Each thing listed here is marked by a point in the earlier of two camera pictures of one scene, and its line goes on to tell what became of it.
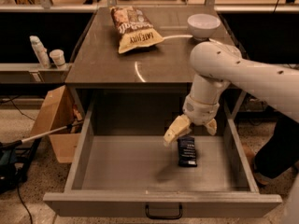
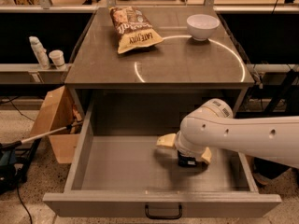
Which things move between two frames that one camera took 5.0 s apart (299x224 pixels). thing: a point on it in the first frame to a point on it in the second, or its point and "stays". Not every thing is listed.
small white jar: x=58 y=56 stays
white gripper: x=202 y=111 to x=186 y=149
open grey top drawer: x=122 y=168 stays
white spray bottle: x=40 y=51 stays
